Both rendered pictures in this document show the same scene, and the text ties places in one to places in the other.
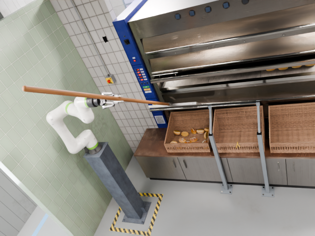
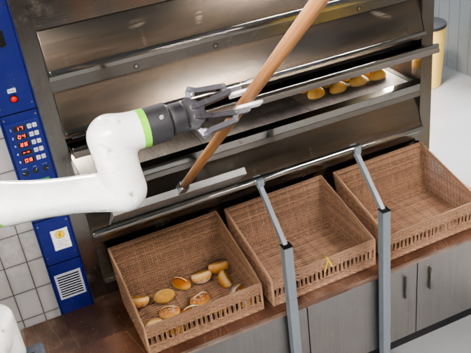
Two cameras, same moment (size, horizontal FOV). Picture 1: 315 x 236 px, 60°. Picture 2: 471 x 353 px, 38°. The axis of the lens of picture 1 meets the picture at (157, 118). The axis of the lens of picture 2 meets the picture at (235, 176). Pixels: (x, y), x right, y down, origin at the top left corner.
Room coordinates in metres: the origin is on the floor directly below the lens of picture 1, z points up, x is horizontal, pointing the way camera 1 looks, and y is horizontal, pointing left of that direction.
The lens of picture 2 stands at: (0.87, 1.45, 2.63)
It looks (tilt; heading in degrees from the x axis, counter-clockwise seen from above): 30 degrees down; 308
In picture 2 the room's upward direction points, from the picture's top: 8 degrees counter-clockwise
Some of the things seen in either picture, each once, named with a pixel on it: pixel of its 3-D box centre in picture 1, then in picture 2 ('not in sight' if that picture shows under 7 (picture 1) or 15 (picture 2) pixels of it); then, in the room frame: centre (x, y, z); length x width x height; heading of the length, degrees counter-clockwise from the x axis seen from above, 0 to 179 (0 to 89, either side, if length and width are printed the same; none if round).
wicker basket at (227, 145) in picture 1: (237, 129); (298, 236); (2.27, -0.80, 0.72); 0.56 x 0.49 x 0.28; 59
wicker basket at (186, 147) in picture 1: (189, 130); (185, 278); (2.59, -0.30, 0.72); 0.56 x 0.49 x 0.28; 58
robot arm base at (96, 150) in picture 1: (90, 147); not in sight; (2.37, 0.79, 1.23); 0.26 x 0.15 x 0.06; 59
